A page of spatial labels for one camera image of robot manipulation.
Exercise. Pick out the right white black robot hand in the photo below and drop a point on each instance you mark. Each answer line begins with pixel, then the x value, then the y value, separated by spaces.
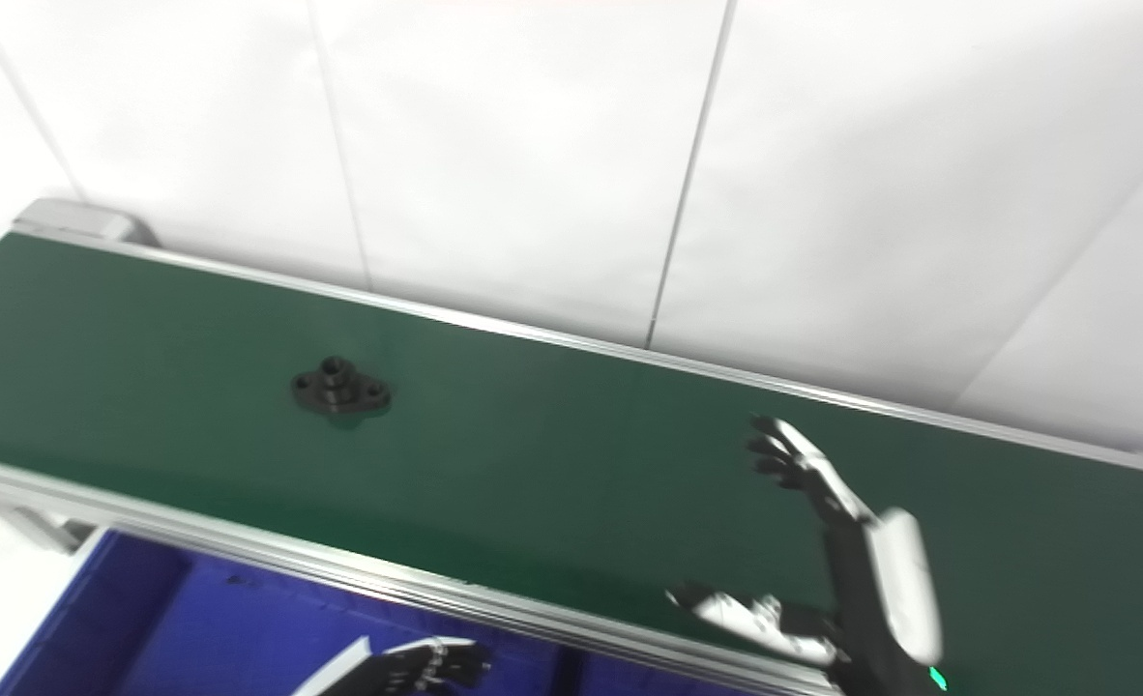
pixel 881 599

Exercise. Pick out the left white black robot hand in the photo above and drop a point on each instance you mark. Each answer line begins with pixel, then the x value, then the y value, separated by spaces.
pixel 407 667

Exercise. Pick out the black flanged metal part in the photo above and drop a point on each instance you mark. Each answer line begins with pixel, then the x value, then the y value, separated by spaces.
pixel 339 391

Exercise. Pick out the green conveyor belt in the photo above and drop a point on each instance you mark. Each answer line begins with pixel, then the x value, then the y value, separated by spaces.
pixel 339 570
pixel 533 454

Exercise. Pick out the aluminium conveyor support leg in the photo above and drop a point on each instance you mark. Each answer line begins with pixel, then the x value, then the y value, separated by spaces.
pixel 30 522

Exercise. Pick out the grey conveyor end cover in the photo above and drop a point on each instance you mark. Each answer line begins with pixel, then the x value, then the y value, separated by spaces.
pixel 78 220

